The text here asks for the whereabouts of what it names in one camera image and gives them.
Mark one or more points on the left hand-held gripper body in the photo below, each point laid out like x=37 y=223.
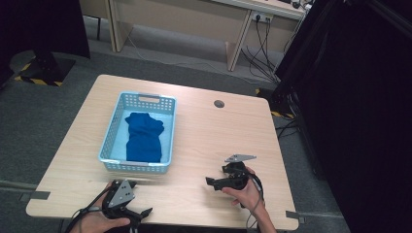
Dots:
x=120 y=193

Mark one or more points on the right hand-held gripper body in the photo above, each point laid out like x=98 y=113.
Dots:
x=236 y=178

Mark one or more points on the blue cloth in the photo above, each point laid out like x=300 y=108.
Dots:
x=144 y=139

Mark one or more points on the light blue plastic basket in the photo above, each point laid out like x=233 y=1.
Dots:
x=149 y=103

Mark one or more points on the person's right hand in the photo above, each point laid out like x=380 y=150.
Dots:
x=247 y=195

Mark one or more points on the person's left hand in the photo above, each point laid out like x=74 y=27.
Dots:
x=97 y=223

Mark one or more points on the grey tape piece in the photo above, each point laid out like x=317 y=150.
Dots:
x=34 y=195
x=295 y=216

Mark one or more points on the yellow black hazard tape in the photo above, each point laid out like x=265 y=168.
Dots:
x=279 y=114

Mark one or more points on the black stand base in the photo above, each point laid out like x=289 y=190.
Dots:
x=48 y=69

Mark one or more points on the black curtain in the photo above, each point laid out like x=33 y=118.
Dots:
x=356 y=97

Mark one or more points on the beige wooden desk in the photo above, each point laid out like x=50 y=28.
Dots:
x=181 y=13

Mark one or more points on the dark curtain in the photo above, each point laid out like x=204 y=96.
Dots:
x=32 y=26

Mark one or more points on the white wall power socket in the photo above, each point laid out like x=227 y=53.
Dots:
x=262 y=16

